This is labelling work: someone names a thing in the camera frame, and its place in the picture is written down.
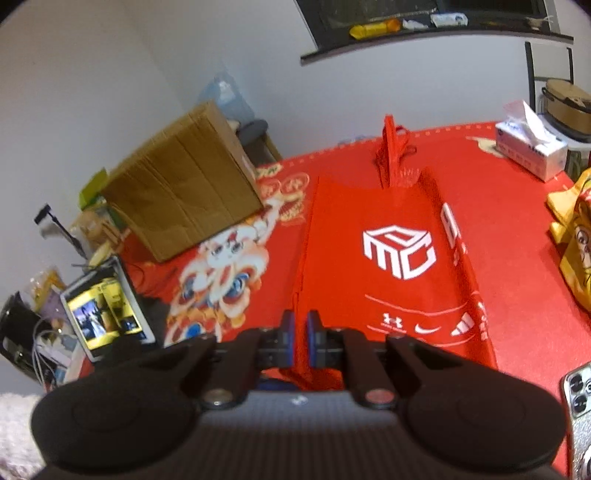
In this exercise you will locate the yellow packet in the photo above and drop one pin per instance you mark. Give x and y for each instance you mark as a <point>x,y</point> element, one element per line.
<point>369,30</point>

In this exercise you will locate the tissue box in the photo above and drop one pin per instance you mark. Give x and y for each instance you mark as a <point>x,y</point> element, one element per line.
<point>531,157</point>

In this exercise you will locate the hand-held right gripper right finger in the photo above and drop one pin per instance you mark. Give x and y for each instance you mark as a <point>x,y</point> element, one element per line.
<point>311,344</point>

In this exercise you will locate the white tube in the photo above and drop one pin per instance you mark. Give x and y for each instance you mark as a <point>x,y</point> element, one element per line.
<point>413,24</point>

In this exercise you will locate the cardboard box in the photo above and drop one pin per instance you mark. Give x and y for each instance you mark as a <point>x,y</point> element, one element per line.
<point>184,184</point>

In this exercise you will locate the yellow printed bag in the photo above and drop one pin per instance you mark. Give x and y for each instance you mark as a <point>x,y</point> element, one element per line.
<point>577,244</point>

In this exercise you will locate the smartphone in glitter case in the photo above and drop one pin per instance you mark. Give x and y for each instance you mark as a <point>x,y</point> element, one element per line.
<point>579,415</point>

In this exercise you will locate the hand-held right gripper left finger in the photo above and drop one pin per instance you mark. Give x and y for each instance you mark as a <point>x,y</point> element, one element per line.
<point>290,339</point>

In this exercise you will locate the grey stool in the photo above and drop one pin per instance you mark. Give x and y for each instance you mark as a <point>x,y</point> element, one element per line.
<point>254,129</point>

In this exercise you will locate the tan cooking pot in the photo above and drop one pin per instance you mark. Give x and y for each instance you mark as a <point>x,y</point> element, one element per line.
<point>565,106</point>

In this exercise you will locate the grey window sill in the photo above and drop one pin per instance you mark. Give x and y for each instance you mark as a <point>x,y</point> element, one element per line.
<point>415,44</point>

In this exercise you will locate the black selfie stick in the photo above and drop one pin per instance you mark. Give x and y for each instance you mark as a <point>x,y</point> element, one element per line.
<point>44,214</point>

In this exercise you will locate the red shopping bag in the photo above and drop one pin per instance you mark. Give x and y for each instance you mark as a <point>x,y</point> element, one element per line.
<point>397,286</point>

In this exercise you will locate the red printed tablecloth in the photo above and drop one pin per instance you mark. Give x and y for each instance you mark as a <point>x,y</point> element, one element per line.
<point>517,258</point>

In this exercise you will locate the green box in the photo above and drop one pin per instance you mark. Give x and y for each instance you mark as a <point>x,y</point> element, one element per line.
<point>92,187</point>

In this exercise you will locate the yellow snack bag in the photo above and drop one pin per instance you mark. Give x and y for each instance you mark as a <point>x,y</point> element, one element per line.
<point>46,286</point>

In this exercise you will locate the black chair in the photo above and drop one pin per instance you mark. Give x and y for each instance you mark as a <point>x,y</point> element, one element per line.
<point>529,69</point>

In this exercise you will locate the white and blue box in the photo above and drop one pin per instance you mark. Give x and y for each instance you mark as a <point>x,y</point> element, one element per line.
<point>448,19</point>

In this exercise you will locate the tablet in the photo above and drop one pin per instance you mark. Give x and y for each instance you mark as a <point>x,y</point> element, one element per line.
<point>104,309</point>

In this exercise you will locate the black container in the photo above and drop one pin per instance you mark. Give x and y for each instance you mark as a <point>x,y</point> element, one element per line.
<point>16,323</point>

